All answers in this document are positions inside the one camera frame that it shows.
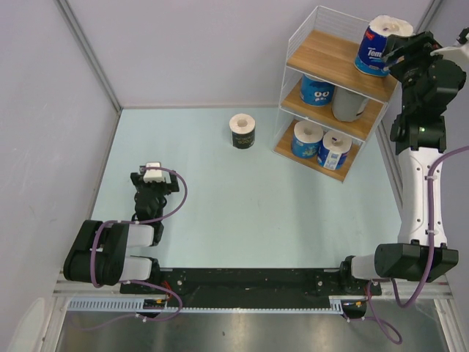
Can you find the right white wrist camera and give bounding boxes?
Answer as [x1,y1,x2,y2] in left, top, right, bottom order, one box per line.
[431,27,468,70]

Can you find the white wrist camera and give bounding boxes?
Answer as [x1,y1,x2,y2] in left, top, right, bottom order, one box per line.
[431,27,468,70]
[143,162,165,183]

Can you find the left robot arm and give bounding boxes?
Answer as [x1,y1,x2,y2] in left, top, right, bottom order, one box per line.
[62,162,188,293]

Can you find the aluminium rail frame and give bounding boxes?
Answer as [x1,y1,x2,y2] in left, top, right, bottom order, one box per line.
[53,274,453,299]

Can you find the blue monster paper roll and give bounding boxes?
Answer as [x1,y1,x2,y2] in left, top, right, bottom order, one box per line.
[300,74,335,107]

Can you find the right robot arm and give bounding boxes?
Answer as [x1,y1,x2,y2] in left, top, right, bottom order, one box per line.
[338,29,468,294]

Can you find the black wrapped paper roll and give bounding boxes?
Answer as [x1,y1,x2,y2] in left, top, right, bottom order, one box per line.
[229,114,256,150]

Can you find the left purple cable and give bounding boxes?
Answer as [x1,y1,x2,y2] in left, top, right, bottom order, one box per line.
[73,166,190,331]

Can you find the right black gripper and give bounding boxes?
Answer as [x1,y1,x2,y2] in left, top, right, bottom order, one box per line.
[380,30,455,112]

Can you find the white wire wooden shelf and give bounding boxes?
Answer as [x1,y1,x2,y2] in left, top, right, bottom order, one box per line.
[273,6,398,182]

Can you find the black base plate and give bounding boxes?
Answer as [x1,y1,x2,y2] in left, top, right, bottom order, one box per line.
[120,268,382,319]

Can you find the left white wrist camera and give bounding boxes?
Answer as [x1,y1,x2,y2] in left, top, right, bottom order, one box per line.
[143,162,165,183]

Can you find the grey paper roll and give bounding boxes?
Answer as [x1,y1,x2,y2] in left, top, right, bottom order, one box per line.
[332,87,369,122]

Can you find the white slotted cable duct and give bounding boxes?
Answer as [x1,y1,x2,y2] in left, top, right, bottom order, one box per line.
[68,297,343,315]

